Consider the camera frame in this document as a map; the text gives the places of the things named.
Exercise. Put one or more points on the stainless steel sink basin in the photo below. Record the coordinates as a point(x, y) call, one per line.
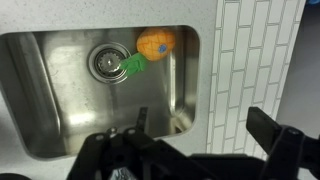
point(56, 102)

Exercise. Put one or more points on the metal sink drain strainer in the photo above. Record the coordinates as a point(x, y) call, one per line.
point(104, 62)

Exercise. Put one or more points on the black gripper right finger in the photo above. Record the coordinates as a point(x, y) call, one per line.
point(263, 128)

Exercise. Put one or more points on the white brick tile panel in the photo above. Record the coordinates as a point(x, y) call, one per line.
point(253, 47)

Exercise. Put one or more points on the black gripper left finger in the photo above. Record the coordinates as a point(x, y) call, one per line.
point(142, 118)

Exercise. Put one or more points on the orange pineapple plush toy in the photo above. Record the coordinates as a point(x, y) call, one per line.
point(153, 44)

